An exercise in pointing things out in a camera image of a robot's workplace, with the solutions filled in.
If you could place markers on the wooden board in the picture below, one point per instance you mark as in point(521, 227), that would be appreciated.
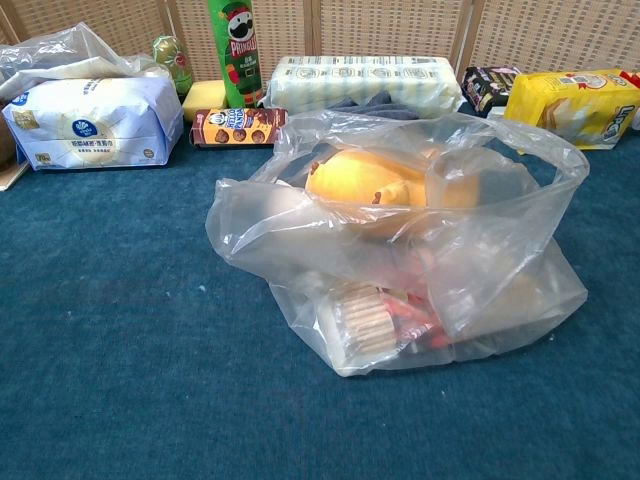
point(12, 177)

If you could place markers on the rattan folding screen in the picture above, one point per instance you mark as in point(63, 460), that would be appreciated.
point(390, 25)

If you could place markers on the long white paper roll pack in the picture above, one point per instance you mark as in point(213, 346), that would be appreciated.
point(360, 80)

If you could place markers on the clear plastic shopping bag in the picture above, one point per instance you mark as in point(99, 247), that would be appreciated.
point(350, 250)

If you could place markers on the red snack packet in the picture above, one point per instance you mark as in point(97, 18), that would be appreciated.
point(415, 310)

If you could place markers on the Hello Panda biscuit box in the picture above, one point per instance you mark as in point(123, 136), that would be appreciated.
point(240, 127)

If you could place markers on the bamboo chopsticks pack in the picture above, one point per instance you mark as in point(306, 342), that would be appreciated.
point(362, 315)

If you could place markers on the yellow plush toy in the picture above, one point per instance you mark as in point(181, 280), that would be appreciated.
point(360, 175)

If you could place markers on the yellow snack package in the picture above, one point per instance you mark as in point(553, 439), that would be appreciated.
point(570, 107)

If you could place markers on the yellow sponge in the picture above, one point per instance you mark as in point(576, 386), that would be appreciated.
point(202, 100)

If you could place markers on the brown capybara plush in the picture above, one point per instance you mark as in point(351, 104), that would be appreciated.
point(5, 142)

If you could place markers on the green Pringles can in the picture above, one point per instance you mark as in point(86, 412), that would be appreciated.
point(240, 60)

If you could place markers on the crumpled clear bag with items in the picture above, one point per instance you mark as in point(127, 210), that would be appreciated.
point(60, 55)

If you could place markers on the blue felt table cover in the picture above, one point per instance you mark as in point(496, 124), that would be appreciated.
point(125, 325)

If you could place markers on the black snack packet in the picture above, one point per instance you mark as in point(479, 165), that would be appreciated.
point(487, 90)

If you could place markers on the white blue tissue pack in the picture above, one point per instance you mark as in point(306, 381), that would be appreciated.
point(95, 125)

